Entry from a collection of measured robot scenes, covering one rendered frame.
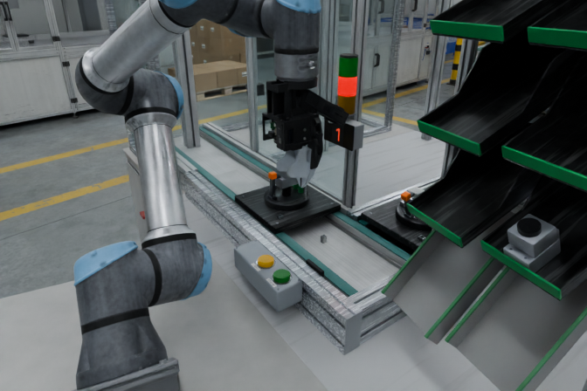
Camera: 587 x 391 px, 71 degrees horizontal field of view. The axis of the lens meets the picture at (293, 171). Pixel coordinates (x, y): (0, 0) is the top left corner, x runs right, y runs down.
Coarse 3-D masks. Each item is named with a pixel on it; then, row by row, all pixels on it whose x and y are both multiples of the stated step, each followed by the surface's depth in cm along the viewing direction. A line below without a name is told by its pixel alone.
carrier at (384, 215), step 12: (420, 192) 128; (384, 204) 125; (396, 204) 125; (372, 216) 118; (384, 216) 118; (396, 216) 118; (408, 216) 114; (384, 228) 114; (396, 228) 113; (408, 228) 113; (420, 228) 112; (408, 240) 108
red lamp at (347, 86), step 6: (342, 78) 108; (348, 78) 107; (354, 78) 107; (342, 84) 108; (348, 84) 108; (354, 84) 108; (342, 90) 109; (348, 90) 108; (354, 90) 109; (348, 96) 109
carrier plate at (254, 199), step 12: (252, 192) 133; (264, 192) 133; (312, 192) 133; (240, 204) 128; (252, 204) 125; (264, 204) 125; (312, 204) 125; (324, 204) 125; (336, 204) 125; (264, 216) 118; (288, 216) 118; (300, 216) 118; (312, 216) 120; (276, 228) 113; (288, 228) 116
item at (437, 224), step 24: (456, 168) 78; (480, 168) 78; (504, 168) 76; (432, 192) 78; (456, 192) 76; (480, 192) 74; (504, 192) 72; (528, 192) 69; (432, 216) 74; (456, 216) 72; (480, 216) 70; (456, 240) 66
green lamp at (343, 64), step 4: (340, 60) 107; (344, 60) 106; (348, 60) 105; (352, 60) 105; (356, 60) 106; (340, 64) 107; (344, 64) 106; (348, 64) 106; (352, 64) 106; (356, 64) 106; (340, 68) 107; (344, 68) 106; (348, 68) 106; (352, 68) 106; (356, 68) 107; (340, 72) 108; (344, 72) 107; (348, 72) 106; (352, 72) 107; (356, 72) 108; (340, 76) 108; (344, 76) 107; (348, 76) 107; (352, 76) 107
